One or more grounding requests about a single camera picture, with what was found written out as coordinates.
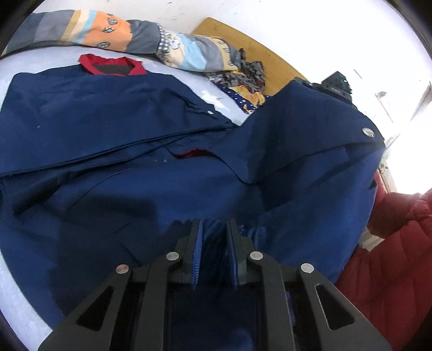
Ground yellow floral cloth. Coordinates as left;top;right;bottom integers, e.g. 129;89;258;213
229;84;267;113

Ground patchwork printed blanket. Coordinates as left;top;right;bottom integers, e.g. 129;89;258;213
7;9;242;73

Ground wooden headboard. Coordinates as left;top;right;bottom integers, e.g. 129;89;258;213
191;17;308;98

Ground navy dotted cloth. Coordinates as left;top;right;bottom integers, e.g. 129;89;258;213
216;83;252;113

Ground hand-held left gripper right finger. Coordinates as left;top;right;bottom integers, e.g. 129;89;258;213
226;219;393;351

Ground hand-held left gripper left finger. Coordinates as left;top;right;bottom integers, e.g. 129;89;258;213
38;219;204;351

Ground grey red patterned garment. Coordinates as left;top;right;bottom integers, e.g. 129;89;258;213
207;47;267;92

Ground person's red puffer jacket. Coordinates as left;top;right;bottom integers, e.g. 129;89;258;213
336;189;432;351

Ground navy work jacket red collar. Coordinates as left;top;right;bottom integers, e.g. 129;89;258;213
0;53;386;351

